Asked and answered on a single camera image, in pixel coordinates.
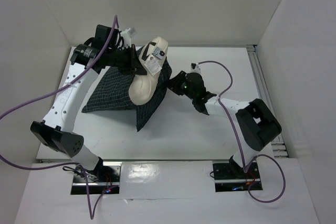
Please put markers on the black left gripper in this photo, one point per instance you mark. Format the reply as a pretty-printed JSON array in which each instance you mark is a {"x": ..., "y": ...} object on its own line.
[{"x": 134, "y": 65}]

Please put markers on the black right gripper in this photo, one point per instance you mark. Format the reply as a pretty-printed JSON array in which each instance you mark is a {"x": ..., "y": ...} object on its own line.
[{"x": 177, "y": 83}]

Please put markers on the cream pillow with bear print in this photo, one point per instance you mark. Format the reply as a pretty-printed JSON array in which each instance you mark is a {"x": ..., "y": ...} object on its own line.
[{"x": 152, "y": 57}]

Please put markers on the dark grid-pattern pillowcase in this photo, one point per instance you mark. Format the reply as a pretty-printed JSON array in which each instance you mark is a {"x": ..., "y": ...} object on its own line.
[{"x": 112, "y": 94}]

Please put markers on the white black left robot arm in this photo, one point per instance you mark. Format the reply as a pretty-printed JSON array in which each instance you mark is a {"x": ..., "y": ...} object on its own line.
[{"x": 56, "y": 128}]

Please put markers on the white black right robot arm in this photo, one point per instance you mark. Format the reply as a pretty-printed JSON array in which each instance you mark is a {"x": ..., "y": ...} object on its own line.
[{"x": 253, "y": 123}]

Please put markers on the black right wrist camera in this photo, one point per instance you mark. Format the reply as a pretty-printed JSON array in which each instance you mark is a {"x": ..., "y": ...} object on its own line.
[{"x": 195, "y": 75}]

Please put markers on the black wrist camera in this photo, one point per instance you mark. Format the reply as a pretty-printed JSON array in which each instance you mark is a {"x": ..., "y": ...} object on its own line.
[
  {"x": 101, "y": 35},
  {"x": 195, "y": 75}
]

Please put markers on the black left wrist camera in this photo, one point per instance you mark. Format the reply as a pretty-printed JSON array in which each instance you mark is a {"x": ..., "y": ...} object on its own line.
[{"x": 101, "y": 35}]

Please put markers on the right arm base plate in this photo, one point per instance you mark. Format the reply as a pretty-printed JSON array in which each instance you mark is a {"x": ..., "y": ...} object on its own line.
[{"x": 226, "y": 179}]

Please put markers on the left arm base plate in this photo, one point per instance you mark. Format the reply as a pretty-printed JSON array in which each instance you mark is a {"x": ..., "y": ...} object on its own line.
[{"x": 110, "y": 185}]

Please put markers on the aluminium frame rail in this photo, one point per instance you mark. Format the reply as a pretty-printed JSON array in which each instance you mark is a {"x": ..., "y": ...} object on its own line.
[{"x": 278, "y": 145}]

